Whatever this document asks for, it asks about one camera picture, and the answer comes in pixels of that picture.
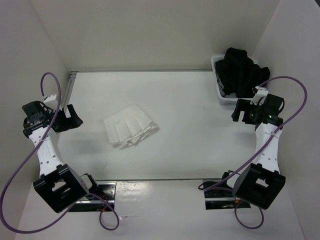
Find white pleated skirt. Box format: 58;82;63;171
103;104;159;150

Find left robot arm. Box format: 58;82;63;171
22;101;100;213

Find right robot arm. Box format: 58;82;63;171
219;93;286;210

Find white plastic basket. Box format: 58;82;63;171
211;54;258;105

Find black skirt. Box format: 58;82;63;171
215;47;270;98

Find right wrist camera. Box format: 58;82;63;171
250;86;269;106

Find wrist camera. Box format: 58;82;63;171
43;94;62;111
250;86;269;106

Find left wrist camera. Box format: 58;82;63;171
43;94;62;111

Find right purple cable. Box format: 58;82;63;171
203;76;308;230

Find purple cable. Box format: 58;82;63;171
0;72;120;234
203;76;308;230

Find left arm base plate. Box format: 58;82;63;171
69;181;117;213

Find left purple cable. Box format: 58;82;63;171
0;72;120;234

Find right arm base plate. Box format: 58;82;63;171
198;179;251;210

